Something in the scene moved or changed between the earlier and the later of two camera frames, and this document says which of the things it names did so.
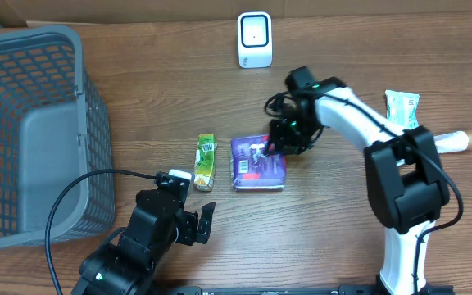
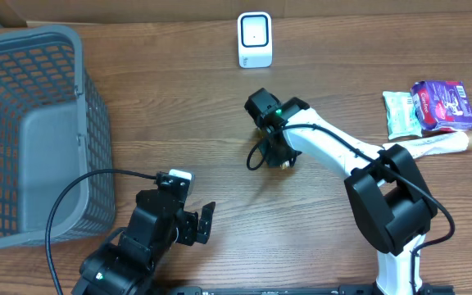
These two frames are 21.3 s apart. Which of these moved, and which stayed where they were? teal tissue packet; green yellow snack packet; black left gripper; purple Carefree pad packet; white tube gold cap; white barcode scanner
Moved: green yellow snack packet; purple Carefree pad packet
Stayed: teal tissue packet; white barcode scanner; white tube gold cap; black left gripper
